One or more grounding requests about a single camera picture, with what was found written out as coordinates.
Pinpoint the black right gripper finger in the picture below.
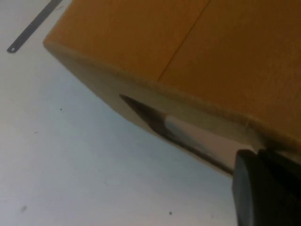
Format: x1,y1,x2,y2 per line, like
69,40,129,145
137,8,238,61
231,147,301,226

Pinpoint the cardboard drawer with scuffed window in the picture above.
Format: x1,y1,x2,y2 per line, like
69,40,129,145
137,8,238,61
43,41,301,176

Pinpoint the cardboard sleeve of scuffed-window drawer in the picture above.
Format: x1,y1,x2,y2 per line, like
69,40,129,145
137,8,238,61
43,0,301,142

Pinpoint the grey metal strip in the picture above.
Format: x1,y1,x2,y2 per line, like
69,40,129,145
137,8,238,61
7,0,63,54

